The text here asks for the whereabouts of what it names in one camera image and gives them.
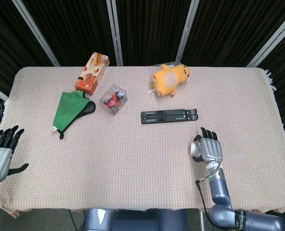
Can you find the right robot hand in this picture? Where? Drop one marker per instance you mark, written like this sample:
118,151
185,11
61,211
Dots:
212,149

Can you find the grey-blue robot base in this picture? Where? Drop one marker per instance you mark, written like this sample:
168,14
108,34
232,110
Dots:
132,220

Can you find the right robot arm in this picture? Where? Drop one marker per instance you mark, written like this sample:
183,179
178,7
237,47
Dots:
219,190

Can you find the black folding laptop stand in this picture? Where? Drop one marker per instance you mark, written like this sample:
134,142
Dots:
166,116

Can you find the beige woven tablecloth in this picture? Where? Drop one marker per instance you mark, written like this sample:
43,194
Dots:
132,163

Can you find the yellow plush animal toy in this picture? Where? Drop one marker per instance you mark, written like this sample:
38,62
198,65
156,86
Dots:
168,79

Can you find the green cloth with black trim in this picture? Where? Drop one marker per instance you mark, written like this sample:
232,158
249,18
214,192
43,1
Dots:
70,108

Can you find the dark pleated curtain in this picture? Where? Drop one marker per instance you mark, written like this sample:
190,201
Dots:
284,84
228,29
79,24
7,36
152,24

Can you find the clear plastic box with toy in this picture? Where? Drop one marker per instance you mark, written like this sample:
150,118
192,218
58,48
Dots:
113,99

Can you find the orange biscuit box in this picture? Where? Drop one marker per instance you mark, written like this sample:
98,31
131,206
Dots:
93,72

